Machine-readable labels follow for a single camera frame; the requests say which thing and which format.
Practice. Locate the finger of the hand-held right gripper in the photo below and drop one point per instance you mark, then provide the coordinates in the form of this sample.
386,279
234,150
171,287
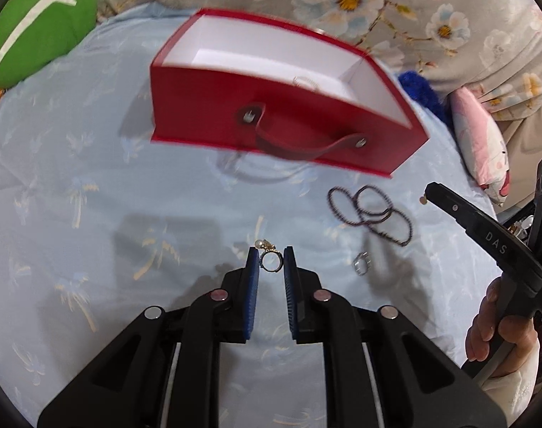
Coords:
449,205

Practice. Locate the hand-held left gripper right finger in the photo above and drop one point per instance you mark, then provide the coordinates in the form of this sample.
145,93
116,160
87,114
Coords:
291,294

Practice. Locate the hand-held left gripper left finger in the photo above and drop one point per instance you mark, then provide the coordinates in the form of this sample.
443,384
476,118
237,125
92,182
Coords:
252,294

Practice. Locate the person's right hand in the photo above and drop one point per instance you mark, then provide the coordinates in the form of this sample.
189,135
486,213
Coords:
482,330

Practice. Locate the pink plush pillow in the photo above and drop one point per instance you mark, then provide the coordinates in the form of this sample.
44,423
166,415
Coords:
480,142

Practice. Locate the blue fluffy cloth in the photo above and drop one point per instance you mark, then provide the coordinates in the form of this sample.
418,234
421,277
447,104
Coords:
422,89

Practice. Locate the grey floral blanket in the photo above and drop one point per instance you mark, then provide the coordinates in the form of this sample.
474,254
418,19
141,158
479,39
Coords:
431,0

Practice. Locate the green round cushion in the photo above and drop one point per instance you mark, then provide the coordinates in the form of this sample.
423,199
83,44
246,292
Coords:
43,31

